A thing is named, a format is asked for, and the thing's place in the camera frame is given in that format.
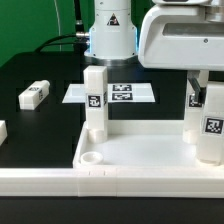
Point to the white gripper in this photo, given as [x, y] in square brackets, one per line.
[183, 36]

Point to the white desk tabletop tray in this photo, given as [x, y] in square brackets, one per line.
[141, 143]

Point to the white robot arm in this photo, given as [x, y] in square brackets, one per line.
[113, 38]

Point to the white block at left edge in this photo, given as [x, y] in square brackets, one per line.
[3, 131]

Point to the white marker base plate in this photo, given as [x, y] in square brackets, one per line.
[117, 92]

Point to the white L-shaped fence wall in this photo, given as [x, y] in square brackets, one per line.
[198, 181]

